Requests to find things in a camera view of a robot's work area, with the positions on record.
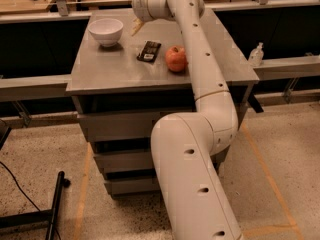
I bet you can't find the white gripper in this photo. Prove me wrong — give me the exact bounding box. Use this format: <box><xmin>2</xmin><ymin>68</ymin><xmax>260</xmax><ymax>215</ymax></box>
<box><xmin>131</xmin><ymin>0</ymin><xmax>170</xmax><ymax>36</ymax></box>

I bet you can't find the white ceramic bowl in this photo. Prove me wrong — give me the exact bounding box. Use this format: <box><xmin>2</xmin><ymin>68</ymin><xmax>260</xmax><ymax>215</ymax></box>
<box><xmin>88</xmin><ymin>18</ymin><xmax>123</xmax><ymax>47</ymax></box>

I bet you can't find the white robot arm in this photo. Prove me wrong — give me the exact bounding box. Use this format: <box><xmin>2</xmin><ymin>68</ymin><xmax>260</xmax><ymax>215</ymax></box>
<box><xmin>132</xmin><ymin>0</ymin><xmax>245</xmax><ymax>240</ymax></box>

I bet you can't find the red apple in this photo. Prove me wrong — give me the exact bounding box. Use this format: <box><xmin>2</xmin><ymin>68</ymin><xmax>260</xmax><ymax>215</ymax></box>
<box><xmin>165</xmin><ymin>45</ymin><xmax>188</xmax><ymax>73</ymax></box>

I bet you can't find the black snack bar wrapper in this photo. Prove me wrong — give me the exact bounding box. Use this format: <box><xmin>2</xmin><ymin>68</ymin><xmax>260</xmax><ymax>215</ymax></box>
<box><xmin>137</xmin><ymin>41</ymin><xmax>161</xmax><ymax>63</ymax></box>

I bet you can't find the grey drawer cabinet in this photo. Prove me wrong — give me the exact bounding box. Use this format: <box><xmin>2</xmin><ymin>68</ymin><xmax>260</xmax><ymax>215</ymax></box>
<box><xmin>65</xmin><ymin>7</ymin><xmax>260</xmax><ymax>197</ymax></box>

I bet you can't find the top grey drawer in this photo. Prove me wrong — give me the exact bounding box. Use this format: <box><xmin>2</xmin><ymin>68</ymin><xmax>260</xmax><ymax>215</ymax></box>
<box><xmin>77</xmin><ymin>108</ymin><xmax>198</xmax><ymax>143</ymax></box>

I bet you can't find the grey drawer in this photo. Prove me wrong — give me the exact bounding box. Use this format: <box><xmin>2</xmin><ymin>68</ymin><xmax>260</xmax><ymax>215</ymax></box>
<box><xmin>77</xmin><ymin>108</ymin><xmax>198</xmax><ymax>143</ymax></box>
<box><xmin>94</xmin><ymin>149</ymin><xmax>154</xmax><ymax>173</ymax></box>
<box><xmin>104</xmin><ymin>177</ymin><xmax>160</xmax><ymax>195</ymax></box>

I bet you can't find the clear sanitizer bottle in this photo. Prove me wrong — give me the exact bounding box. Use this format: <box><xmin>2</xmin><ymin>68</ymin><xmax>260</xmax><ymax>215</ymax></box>
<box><xmin>248</xmin><ymin>42</ymin><xmax>264</xmax><ymax>66</ymax></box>

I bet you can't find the grey metal railing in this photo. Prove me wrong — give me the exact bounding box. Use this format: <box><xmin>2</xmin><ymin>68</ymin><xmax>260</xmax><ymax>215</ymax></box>
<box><xmin>0</xmin><ymin>0</ymin><xmax>320</xmax><ymax>102</ymax></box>

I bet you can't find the middle grey drawer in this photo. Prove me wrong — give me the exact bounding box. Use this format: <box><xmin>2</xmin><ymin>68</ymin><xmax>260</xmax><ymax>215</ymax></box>
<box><xmin>94</xmin><ymin>149</ymin><xmax>154</xmax><ymax>173</ymax></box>

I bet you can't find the bottom grey drawer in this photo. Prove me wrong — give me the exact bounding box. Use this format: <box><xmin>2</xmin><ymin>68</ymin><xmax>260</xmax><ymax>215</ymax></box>
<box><xmin>104</xmin><ymin>177</ymin><xmax>160</xmax><ymax>195</ymax></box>

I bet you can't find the black metal stand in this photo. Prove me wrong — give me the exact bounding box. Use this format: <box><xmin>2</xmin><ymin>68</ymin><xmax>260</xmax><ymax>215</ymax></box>
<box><xmin>0</xmin><ymin>171</ymin><xmax>70</xmax><ymax>240</ymax></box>

